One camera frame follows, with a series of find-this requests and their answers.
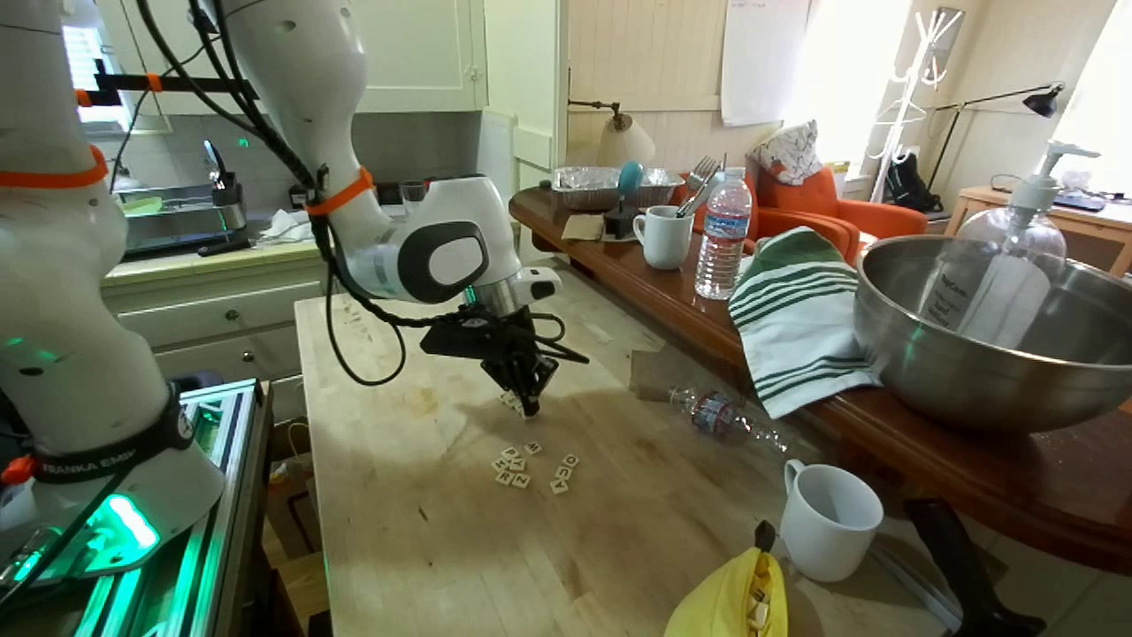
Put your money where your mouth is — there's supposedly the green striped white towel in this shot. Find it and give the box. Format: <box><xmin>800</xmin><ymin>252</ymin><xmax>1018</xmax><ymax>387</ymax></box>
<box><xmin>725</xmin><ymin>222</ymin><xmax>884</xmax><ymax>424</ymax></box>

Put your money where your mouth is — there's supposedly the orange armchair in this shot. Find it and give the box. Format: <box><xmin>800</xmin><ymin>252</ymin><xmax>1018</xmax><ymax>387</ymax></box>
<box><xmin>740</xmin><ymin>163</ymin><xmax>933</xmax><ymax>266</ymax></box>

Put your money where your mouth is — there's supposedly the black tall grinder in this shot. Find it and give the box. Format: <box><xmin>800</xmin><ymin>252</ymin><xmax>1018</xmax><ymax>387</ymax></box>
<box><xmin>197</xmin><ymin>137</ymin><xmax>256</xmax><ymax>257</ymax></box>

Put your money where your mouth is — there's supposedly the patterned cushion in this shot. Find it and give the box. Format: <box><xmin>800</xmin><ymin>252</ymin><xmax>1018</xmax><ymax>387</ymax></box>
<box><xmin>753</xmin><ymin>117</ymin><xmax>824</xmax><ymax>191</ymax></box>

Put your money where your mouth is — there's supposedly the white drawer cabinet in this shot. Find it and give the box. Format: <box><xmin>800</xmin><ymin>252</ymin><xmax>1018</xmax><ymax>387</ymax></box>
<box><xmin>93</xmin><ymin>242</ymin><xmax>359</xmax><ymax>394</ymax></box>

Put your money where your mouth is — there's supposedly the white mug holding utensils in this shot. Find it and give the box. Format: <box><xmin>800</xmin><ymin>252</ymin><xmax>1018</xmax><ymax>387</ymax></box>
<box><xmin>629</xmin><ymin>203</ymin><xmax>697</xmax><ymax>274</ymax></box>

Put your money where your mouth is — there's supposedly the yellow banana-shaped dish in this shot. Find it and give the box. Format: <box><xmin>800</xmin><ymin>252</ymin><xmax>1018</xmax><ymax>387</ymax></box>
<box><xmin>663</xmin><ymin>521</ymin><xmax>798</xmax><ymax>637</ymax></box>

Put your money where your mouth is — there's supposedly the beige shade table lamp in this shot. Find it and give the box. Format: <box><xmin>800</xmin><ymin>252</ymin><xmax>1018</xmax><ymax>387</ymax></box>
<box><xmin>567</xmin><ymin>99</ymin><xmax>657</xmax><ymax>170</ymax></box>

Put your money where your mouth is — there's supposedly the white crumpled cloth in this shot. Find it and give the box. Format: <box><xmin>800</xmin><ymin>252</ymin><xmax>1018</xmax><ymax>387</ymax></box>
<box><xmin>259</xmin><ymin>210</ymin><xmax>326</xmax><ymax>248</ymax></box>

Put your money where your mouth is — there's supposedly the metal robot cart frame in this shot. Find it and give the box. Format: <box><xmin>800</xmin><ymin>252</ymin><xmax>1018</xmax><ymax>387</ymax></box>
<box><xmin>0</xmin><ymin>377</ymin><xmax>275</xmax><ymax>637</ymax></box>

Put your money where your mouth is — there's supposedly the light wooden desk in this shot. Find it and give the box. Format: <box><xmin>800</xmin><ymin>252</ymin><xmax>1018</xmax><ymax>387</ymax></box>
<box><xmin>940</xmin><ymin>180</ymin><xmax>1132</xmax><ymax>278</ymax></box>

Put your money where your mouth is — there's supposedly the large orange velcro strap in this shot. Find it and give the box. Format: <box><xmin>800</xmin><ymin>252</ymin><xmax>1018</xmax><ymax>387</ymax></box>
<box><xmin>0</xmin><ymin>141</ymin><xmax>113</xmax><ymax>195</ymax></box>

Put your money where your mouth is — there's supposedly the black mount rod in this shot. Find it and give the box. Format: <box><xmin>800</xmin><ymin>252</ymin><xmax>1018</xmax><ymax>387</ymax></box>
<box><xmin>69</xmin><ymin>65</ymin><xmax>269</xmax><ymax>114</ymax></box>

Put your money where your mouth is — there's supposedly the small orange velcro strap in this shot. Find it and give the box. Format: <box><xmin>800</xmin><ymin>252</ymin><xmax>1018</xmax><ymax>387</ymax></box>
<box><xmin>304</xmin><ymin>168</ymin><xmax>380</xmax><ymax>222</ymax></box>

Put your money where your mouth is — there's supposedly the black bag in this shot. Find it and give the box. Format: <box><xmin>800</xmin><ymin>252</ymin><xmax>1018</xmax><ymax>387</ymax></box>
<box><xmin>880</xmin><ymin>149</ymin><xmax>947</xmax><ymax>216</ymax></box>

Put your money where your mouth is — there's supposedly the black rectangular block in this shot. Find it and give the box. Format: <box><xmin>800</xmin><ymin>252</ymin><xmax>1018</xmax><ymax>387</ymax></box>
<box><xmin>603</xmin><ymin>203</ymin><xmax>641</xmax><ymax>242</ymax></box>

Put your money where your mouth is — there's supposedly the clear pump soap bottle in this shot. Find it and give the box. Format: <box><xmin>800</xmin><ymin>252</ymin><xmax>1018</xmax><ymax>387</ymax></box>
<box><xmin>918</xmin><ymin>137</ymin><xmax>1105</xmax><ymax>349</ymax></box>

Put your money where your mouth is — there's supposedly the white wall poster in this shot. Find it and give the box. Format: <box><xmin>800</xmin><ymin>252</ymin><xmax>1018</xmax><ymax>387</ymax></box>
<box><xmin>720</xmin><ymin>0</ymin><xmax>818</xmax><ymax>131</ymax></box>

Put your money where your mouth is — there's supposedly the black desk lamp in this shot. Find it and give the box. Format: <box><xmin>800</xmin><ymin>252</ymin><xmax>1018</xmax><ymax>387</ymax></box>
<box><xmin>931</xmin><ymin>83</ymin><xmax>1069</xmax><ymax>180</ymax></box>

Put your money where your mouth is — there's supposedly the silver metal spoon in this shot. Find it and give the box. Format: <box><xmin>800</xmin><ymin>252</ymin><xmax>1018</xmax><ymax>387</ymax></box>
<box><xmin>672</xmin><ymin>163</ymin><xmax>720</xmax><ymax>222</ymax></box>

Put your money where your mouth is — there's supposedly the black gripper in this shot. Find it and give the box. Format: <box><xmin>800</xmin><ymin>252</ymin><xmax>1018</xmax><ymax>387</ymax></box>
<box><xmin>477</xmin><ymin>316</ymin><xmax>562</xmax><ymax>418</ymax></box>

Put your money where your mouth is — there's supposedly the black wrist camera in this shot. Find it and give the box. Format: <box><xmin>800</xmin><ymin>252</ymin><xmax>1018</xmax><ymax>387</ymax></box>
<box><xmin>418</xmin><ymin>308</ymin><xmax>505</xmax><ymax>360</ymax></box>

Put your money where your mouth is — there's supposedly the steel mixing bowl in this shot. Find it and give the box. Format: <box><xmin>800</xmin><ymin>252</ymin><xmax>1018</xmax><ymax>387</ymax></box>
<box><xmin>854</xmin><ymin>232</ymin><xmax>1132</xmax><ymax>438</ymax></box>

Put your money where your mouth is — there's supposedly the crushed clear plastic bottle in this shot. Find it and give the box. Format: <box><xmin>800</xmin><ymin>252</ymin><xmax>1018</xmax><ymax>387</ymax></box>
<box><xmin>664</xmin><ymin>382</ymin><xmax>792</xmax><ymax>460</ymax></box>

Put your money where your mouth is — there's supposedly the white coat rack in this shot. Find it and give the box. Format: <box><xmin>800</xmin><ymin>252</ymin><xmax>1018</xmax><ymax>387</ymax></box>
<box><xmin>868</xmin><ymin>4</ymin><xmax>969</xmax><ymax>207</ymax></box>

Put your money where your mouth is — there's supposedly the brown cardboard sheet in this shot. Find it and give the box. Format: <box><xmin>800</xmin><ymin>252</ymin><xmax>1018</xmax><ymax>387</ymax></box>
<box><xmin>558</xmin><ymin>210</ymin><xmax>614</xmax><ymax>248</ymax></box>

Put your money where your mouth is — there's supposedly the brown wooden counter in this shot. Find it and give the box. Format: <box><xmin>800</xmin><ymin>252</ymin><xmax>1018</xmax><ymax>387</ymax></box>
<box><xmin>505</xmin><ymin>188</ymin><xmax>1132</xmax><ymax>581</ymax></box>

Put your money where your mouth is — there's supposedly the white empty mug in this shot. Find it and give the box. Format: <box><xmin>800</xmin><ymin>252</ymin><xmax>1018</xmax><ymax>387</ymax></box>
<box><xmin>774</xmin><ymin>457</ymin><xmax>887</xmax><ymax>588</ymax></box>

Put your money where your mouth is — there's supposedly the black camera cable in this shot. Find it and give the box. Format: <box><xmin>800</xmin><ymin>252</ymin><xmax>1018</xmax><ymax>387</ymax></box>
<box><xmin>310</xmin><ymin>174</ymin><xmax>594</xmax><ymax>394</ymax></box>

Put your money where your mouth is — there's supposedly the grey dish rack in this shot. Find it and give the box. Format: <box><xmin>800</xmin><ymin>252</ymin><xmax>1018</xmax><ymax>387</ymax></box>
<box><xmin>117</xmin><ymin>174</ymin><xmax>226</xmax><ymax>257</ymax></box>

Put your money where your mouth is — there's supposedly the clear plastic water bottle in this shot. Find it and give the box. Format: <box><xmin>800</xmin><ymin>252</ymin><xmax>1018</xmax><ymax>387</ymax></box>
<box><xmin>689</xmin><ymin>168</ymin><xmax>756</xmax><ymax>306</ymax></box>

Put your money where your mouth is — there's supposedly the large aluminium foil tray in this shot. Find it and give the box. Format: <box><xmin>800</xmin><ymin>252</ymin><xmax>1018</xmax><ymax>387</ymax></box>
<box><xmin>550</xmin><ymin>163</ymin><xmax>682</xmax><ymax>216</ymax></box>

